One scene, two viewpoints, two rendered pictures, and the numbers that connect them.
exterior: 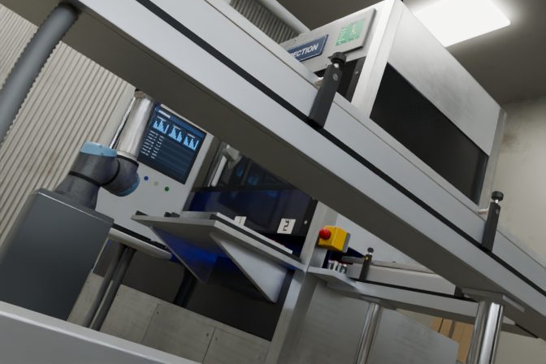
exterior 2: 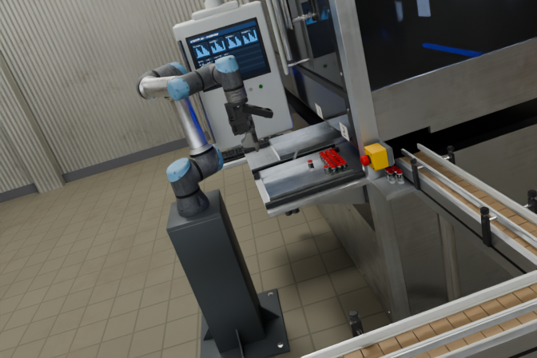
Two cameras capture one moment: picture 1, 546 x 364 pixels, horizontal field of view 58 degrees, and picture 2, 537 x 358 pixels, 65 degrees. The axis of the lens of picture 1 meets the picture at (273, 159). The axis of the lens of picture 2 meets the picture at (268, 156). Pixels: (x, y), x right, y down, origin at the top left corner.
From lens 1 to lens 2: 1.26 m
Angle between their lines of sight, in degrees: 50
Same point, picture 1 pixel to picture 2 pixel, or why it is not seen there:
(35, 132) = (179, 5)
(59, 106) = not seen: outside the picture
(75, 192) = (186, 209)
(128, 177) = (211, 164)
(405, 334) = (516, 146)
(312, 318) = (399, 207)
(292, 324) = (382, 223)
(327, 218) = (365, 133)
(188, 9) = not seen: outside the picture
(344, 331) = not seen: hidden behind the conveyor
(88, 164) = (178, 188)
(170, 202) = (271, 93)
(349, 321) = not seen: hidden behind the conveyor
